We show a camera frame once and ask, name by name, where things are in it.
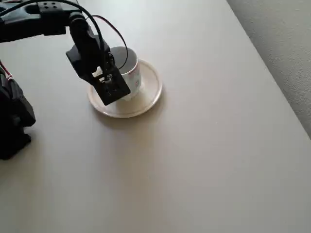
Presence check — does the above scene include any white ceramic mug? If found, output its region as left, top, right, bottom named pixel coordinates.
left=94, top=46, right=143, bottom=101

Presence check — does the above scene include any white saucer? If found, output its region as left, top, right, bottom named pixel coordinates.
left=86, top=58, right=163, bottom=119

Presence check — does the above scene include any black cable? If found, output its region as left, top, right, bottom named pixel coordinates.
left=0, top=0, right=129, bottom=70

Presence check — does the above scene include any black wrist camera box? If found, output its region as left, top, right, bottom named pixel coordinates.
left=91, top=67, right=131, bottom=106

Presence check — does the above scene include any red cable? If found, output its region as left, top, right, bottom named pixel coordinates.
left=92, top=15, right=125, bottom=39

